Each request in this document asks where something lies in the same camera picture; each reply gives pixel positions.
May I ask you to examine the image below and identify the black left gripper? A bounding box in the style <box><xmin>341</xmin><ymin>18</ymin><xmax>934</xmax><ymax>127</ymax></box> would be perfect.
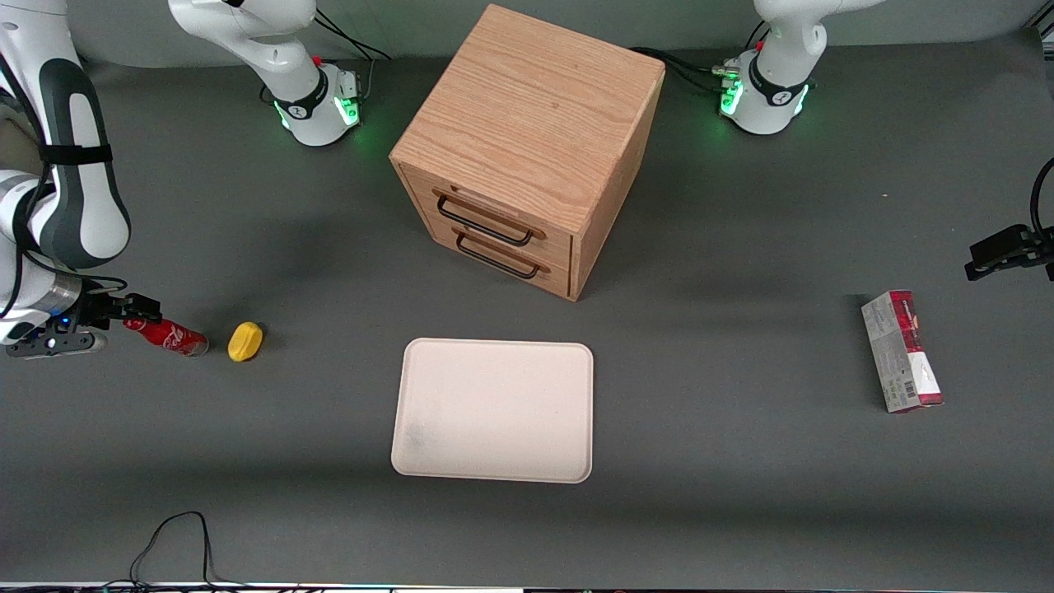
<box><xmin>965</xmin><ymin>224</ymin><xmax>1054</xmax><ymax>282</ymax></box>

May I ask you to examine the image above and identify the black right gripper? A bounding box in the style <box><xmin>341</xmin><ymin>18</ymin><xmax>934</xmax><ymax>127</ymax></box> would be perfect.
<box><xmin>72</xmin><ymin>288</ymin><xmax>163</xmax><ymax>334</ymax></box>

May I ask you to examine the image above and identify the red coke bottle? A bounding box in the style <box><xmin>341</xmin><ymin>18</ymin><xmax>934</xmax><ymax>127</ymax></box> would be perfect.
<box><xmin>124</xmin><ymin>316</ymin><xmax>210</xmax><ymax>359</ymax></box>

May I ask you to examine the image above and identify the cream plastic tray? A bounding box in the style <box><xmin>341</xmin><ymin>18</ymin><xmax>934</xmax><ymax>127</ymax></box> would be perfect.
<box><xmin>390</xmin><ymin>337</ymin><xmax>595</xmax><ymax>485</ymax></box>

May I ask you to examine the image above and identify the yellow lemon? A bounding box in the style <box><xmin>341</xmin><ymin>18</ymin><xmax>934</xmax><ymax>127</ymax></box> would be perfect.
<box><xmin>227</xmin><ymin>321</ymin><xmax>264</xmax><ymax>363</ymax></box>

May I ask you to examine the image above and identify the grey and red carton box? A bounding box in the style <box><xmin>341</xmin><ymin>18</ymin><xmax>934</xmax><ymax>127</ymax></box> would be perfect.
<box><xmin>860</xmin><ymin>289</ymin><xmax>944</xmax><ymax>414</ymax></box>

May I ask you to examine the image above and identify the wooden drawer front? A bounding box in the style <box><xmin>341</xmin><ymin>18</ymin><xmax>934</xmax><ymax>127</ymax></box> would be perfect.
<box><xmin>400</xmin><ymin>165</ymin><xmax>574</xmax><ymax>266</ymax></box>
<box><xmin>428</xmin><ymin>224</ymin><xmax>574</xmax><ymax>301</ymax></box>

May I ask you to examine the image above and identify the wooden drawer cabinet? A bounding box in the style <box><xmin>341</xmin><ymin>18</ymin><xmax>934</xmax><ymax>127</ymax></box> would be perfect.
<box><xmin>389</xmin><ymin>3</ymin><xmax>666</xmax><ymax>302</ymax></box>

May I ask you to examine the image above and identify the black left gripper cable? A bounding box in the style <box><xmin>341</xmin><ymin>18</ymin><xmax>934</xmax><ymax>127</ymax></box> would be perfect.
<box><xmin>1028</xmin><ymin>156</ymin><xmax>1054</xmax><ymax>238</ymax></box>

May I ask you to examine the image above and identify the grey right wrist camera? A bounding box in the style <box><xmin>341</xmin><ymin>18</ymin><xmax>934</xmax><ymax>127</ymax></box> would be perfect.
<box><xmin>6</xmin><ymin>329</ymin><xmax>109</xmax><ymax>360</ymax></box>

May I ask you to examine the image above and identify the thin black looped cable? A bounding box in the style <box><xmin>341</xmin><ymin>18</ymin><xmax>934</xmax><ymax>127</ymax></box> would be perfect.
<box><xmin>103</xmin><ymin>511</ymin><xmax>248</xmax><ymax>591</ymax></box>

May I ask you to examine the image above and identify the black right arm base cable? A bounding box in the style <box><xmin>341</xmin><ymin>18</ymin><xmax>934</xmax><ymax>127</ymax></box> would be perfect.
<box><xmin>310</xmin><ymin>10</ymin><xmax>394</xmax><ymax>101</ymax></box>

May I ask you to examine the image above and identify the black arm base cable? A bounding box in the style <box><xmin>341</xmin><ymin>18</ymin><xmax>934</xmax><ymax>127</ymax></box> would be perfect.
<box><xmin>629</xmin><ymin>20</ymin><xmax>771</xmax><ymax>93</ymax></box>
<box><xmin>310</xmin><ymin>10</ymin><xmax>394</xmax><ymax>101</ymax></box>

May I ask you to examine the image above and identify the black metal drawer handle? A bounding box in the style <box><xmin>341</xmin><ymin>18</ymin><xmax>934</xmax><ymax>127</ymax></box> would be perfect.
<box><xmin>434</xmin><ymin>191</ymin><xmax>538</xmax><ymax>247</ymax></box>
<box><xmin>455</xmin><ymin>231</ymin><xmax>542</xmax><ymax>280</ymax></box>

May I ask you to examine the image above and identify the black left arm base cable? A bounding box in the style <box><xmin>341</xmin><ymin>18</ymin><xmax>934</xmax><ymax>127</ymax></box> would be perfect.
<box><xmin>629</xmin><ymin>20</ymin><xmax>771</xmax><ymax>93</ymax></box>

